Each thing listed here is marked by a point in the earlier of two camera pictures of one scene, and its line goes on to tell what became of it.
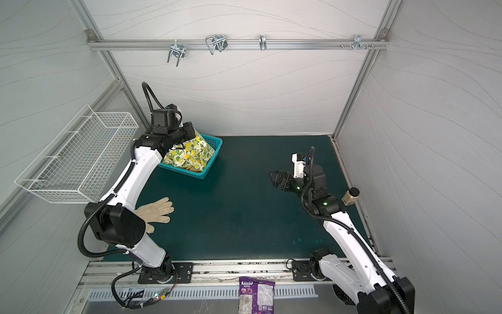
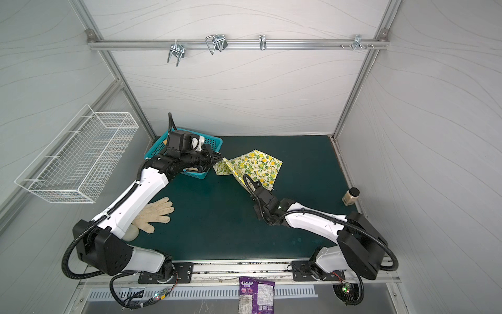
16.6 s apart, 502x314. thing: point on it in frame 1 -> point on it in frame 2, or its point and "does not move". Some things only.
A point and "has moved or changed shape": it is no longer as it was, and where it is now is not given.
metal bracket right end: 357,42 does not move
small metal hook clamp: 262,41 does not move
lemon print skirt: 193,154 has moved or changed shape
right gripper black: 284,180 -> 258,194
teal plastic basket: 216,144 does not move
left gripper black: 189,129 -> 209,159
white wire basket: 78,165 does not move
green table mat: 236,213 does not move
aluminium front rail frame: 108,274 does not move
